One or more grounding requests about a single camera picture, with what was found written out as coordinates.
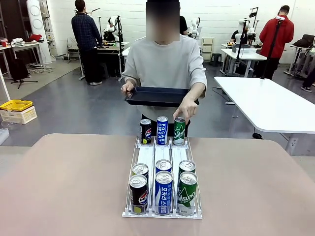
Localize yellow plastic basket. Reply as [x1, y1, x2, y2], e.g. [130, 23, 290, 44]
[0, 99, 34, 112]

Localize white can dispenser rack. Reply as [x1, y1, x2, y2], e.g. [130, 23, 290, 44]
[122, 136, 203, 219]

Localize large white table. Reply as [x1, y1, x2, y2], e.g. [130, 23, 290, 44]
[213, 76, 315, 157]

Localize beige drawer cabinet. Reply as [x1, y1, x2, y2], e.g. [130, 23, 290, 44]
[201, 37, 216, 61]

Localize black tripod stand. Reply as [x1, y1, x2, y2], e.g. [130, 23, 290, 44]
[0, 14, 39, 89]

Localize man in red hoodie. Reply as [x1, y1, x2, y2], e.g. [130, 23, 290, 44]
[259, 5, 295, 81]

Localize white work table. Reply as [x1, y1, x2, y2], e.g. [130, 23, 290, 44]
[220, 48, 268, 77]

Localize black Pepsi can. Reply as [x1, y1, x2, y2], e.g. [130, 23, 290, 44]
[132, 163, 149, 181]
[140, 118, 153, 145]
[129, 174, 149, 216]

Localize white plastic crate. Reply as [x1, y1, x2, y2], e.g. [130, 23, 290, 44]
[0, 105, 38, 125]

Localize white cluttered side table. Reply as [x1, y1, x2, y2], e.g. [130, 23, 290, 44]
[0, 40, 46, 78]

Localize man in dark plaid shirt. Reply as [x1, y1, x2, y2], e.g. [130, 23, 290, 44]
[71, 0, 103, 86]

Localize person's right hand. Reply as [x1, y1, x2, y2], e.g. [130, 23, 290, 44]
[121, 82, 135, 95]

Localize person's left hand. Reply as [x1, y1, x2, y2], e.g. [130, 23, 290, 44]
[173, 94, 199, 125]

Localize wooden work desk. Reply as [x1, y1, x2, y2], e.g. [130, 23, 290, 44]
[97, 41, 130, 77]

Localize person in black shirt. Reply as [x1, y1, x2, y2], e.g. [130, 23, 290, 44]
[179, 15, 189, 35]

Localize person in grey shirt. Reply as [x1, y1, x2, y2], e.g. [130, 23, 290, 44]
[122, 0, 207, 138]

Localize blue Pocari Sweat can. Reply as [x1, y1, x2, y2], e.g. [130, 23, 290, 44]
[155, 159, 173, 174]
[157, 116, 169, 145]
[155, 170, 174, 216]

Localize white tower air conditioner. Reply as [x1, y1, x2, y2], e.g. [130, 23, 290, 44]
[26, 0, 57, 62]

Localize green Chilsung cider can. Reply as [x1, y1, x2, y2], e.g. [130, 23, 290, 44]
[177, 171, 198, 216]
[172, 117, 186, 146]
[178, 159, 196, 175]

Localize seated person's leg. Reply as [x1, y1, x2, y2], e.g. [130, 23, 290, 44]
[301, 70, 315, 93]

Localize dark plastic stool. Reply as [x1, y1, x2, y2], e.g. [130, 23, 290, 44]
[210, 52, 222, 67]

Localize dark blue serving tray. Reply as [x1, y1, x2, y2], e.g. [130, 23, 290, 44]
[124, 86, 200, 108]

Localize person's left forearm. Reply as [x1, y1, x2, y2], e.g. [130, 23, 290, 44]
[188, 82, 207, 99]

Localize black bag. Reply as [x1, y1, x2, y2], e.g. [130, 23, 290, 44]
[292, 34, 315, 49]

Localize black camera tripod pole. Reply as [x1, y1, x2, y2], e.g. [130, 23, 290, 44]
[260, 15, 287, 80]

